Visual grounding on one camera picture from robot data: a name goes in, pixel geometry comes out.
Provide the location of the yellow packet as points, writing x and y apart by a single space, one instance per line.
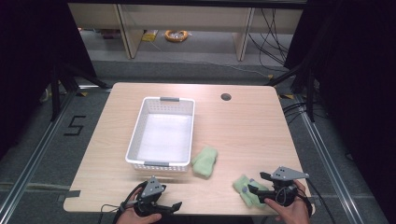
150 35

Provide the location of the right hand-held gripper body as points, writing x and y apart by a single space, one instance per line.
288 174

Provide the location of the aluminium floor rail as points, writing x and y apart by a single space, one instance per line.
34 155
327 161

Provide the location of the black metal stand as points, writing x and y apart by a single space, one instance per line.
56 93
309 93

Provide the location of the person's left hand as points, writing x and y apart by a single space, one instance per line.
134 218

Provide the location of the person's right hand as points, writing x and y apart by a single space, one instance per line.
292 214

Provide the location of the white shelf unit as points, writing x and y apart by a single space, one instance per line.
130 37

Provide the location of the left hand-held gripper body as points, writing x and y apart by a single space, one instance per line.
152 188

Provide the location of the black curtain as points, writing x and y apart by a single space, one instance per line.
358 77
28 62

